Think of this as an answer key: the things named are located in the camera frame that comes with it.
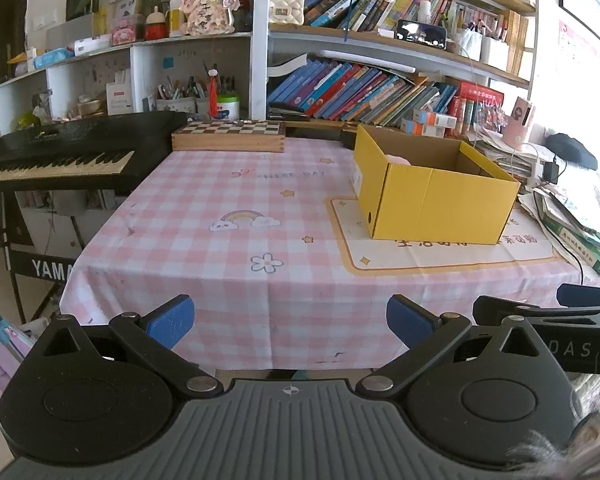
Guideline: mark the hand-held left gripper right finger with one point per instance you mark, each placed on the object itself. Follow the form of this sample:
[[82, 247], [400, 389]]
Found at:
[[409, 320]]

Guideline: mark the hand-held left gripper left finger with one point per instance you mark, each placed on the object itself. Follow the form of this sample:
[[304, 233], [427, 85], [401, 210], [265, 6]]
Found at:
[[172, 320]]

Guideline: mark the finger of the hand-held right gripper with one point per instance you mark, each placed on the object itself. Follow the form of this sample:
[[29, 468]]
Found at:
[[587, 295], [570, 316]]

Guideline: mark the yellow cardboard box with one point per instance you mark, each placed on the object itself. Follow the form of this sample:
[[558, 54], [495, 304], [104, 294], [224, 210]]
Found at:
[[430, 210]]

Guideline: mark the pink plush pig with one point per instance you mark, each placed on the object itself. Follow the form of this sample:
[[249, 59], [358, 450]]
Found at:
[[397, 159]]

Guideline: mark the pink checked tablecloth desktop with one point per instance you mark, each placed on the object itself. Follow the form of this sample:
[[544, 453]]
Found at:
[[230, 285]]

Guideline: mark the pile of loose newspapers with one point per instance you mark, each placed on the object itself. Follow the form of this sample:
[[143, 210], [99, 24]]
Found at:
[[575, 210]]

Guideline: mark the grey fuzzy sleeve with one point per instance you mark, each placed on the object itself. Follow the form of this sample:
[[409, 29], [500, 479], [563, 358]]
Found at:
[[590, 452]]

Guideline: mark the black power adapter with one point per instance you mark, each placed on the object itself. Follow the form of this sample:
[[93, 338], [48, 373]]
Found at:
[[551, 172]]

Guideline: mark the black keyboard stand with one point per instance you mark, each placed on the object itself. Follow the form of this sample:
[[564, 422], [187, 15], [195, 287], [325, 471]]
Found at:
[[40, 264]]

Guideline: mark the black fabric cap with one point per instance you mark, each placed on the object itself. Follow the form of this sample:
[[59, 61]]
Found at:
[[572, 151]]

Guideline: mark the stack of worn notebooks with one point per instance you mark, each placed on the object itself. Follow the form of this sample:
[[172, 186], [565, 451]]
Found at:
[[500, 152]]

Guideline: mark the pastel paper bags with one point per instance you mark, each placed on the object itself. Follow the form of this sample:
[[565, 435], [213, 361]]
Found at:
[[0, 350]]

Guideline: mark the wooden chessboard box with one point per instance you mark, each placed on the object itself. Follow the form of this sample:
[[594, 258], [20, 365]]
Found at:
[[227, 137]]

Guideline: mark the orange white small box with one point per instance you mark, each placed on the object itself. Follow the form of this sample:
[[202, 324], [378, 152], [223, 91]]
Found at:
[[420, 128], [435, 119]]

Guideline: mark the black electronic keyboard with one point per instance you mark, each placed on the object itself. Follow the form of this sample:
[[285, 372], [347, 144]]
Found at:
[[80, 140]]

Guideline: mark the pen holders with pens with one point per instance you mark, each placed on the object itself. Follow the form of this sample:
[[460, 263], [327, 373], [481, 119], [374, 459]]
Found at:
[[180, 102]]

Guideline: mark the white jar green lid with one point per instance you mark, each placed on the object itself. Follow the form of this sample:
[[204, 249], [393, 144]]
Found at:
[[228, 108]]

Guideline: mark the red tassel ornament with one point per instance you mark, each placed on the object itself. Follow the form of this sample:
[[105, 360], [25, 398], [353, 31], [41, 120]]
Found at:
[[213, 97]]

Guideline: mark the white box red label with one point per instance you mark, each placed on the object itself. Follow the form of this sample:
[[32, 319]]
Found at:
[[120, 99]]

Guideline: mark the red thick book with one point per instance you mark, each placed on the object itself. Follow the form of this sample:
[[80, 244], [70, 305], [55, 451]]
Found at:
[[481, 91]]

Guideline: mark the row of blue children's books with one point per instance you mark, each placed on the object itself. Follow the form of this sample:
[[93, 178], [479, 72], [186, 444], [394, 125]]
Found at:
[[350, 90]]

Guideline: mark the black stapler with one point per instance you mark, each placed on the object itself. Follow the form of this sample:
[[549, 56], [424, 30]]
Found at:
[[290, 113]]

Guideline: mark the white pen holder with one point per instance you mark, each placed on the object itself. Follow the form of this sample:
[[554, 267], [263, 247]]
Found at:
[[495, 54]]

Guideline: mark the row of tan books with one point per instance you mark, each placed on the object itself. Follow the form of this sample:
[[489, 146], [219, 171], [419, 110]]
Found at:
[[519, 42]]

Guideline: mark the white cubby shelf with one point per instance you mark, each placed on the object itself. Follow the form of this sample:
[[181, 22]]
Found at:
[[140, 60]]

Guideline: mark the white wooden bookshelf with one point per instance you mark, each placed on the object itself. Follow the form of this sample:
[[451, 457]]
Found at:
[[260, 60]]

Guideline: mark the flat white box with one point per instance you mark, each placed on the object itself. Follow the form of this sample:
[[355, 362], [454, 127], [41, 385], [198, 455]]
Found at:
[[92, 46]]

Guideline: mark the smartphone with lit screen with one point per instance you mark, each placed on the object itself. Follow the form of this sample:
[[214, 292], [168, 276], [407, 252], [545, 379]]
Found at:
[[421, 34]]

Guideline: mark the blue wet wipes pack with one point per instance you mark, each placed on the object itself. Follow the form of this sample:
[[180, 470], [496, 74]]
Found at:
[[52, 58]]

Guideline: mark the pink tissue box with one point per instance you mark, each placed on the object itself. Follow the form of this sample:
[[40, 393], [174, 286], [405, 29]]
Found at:
[[124, 36]]

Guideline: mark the red white figurine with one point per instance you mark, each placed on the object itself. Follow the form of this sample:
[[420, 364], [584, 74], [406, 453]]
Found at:
[[155, 25]]

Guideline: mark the yellow cup white lid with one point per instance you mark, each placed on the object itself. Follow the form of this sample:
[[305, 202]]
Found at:
[[176, 21]]

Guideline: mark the pink pig decoration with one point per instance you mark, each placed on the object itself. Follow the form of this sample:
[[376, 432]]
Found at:
[[210, 7]]

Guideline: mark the row of thin colourful books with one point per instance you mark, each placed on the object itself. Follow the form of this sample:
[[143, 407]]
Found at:
[[360, 5]]

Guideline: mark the white quilted handbag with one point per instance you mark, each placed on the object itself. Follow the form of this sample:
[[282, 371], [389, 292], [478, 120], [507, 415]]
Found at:
[[286, 7]]

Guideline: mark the pink alphabet wall poster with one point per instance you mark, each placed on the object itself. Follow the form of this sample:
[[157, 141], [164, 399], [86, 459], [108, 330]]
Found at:
[[575, 37]]

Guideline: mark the dark photo frame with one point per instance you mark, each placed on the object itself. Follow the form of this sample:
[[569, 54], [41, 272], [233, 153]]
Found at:
[[80, 7]]

